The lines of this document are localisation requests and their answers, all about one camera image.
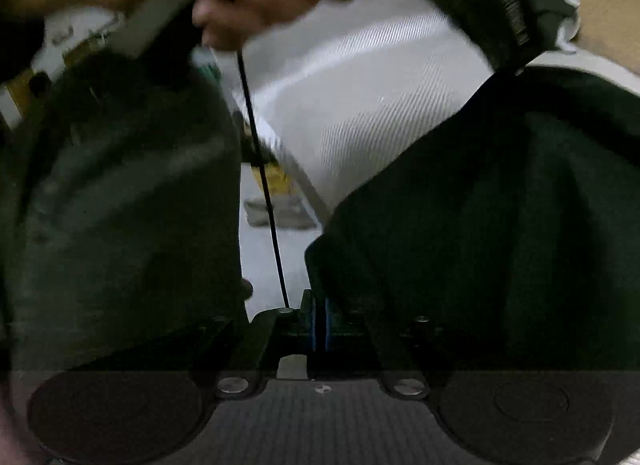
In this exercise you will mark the black white-print shirt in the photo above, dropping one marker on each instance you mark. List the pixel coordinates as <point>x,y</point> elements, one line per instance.
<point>475,220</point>

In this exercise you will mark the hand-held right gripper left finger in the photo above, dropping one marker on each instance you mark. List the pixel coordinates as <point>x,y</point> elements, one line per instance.
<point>311,332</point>

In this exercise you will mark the person's pink fleece clothing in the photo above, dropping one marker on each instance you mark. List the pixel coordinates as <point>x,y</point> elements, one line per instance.
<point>10,420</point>

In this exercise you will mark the person's dark clothing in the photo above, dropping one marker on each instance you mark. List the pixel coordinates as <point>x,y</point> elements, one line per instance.
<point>125,195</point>

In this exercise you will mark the dark grey sweatshirt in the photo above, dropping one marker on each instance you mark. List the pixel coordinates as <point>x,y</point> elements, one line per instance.
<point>545,20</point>

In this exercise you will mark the grey floor cloth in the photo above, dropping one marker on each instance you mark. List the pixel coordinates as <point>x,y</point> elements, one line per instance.
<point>285,215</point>

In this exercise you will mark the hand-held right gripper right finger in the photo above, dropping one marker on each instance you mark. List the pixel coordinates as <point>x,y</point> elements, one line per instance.
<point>327,332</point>

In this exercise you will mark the yellow packet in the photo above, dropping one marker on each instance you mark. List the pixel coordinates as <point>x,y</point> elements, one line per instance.
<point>275,180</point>

